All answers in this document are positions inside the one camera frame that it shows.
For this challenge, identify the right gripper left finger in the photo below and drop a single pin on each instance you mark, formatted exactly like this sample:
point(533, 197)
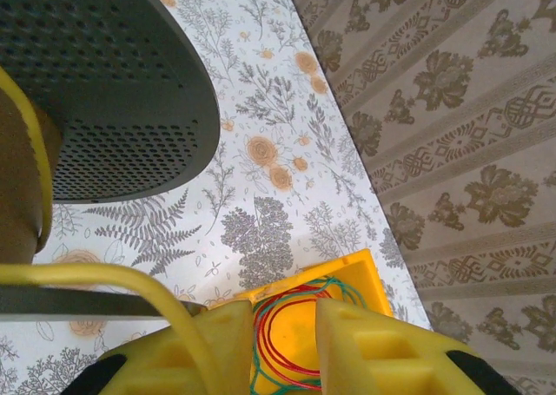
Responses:
point(174, 360)

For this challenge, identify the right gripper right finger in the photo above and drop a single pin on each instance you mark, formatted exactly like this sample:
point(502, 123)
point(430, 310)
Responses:
point(378, 360)

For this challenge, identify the yellow plastic bin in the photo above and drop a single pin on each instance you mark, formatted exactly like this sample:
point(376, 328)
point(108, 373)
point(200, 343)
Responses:
point(291, 327)

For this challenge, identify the floral table cover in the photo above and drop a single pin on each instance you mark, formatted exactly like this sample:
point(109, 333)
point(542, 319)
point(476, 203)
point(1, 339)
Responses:
point(260, 108)

